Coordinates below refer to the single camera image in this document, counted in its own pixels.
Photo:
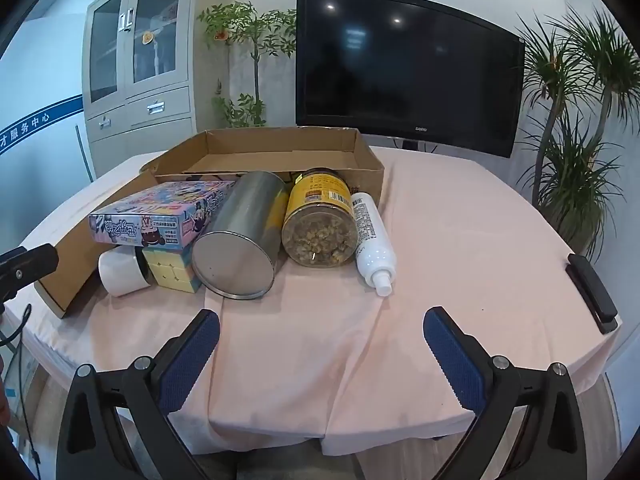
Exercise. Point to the silver metal can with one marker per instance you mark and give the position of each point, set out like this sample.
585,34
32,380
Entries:
240,220

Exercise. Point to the pastel puzzle cube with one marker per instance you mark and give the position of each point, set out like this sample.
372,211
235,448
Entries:
172,270

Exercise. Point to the grey metal cabinet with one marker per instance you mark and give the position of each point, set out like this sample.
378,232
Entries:
165,110

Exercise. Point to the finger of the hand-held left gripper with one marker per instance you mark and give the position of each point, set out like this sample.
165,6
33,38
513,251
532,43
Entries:
30,260

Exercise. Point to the brown cardboard box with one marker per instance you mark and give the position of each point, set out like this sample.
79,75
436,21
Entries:
370,175

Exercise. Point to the white cup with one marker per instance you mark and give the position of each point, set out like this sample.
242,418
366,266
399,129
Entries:
120,272

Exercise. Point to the spiky leaf potted plant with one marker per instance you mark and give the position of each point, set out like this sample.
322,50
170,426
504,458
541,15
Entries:
575,180

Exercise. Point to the black flat screen television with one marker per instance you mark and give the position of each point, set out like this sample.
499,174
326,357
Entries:
400,70

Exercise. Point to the black remote-like device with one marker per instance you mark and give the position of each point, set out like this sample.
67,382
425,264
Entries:
592,290

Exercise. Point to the yellow label clear jar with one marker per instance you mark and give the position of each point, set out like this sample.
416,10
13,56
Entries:
317,200

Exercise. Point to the colourful printed game box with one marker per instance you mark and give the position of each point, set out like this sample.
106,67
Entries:
150,210

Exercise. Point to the pink tablecloth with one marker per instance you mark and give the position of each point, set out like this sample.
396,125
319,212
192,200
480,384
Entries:
400,335

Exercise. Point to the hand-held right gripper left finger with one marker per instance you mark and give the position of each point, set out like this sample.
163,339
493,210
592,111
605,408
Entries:
192,355

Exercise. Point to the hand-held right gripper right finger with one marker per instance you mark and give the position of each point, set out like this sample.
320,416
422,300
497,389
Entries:
452,355

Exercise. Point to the white plastic bottle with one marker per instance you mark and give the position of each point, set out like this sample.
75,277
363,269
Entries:
372,240

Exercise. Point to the small green plant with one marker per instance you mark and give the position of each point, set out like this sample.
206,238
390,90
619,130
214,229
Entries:
237,112

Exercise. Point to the tall leafy green plant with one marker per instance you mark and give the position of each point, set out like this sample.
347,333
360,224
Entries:
250,25

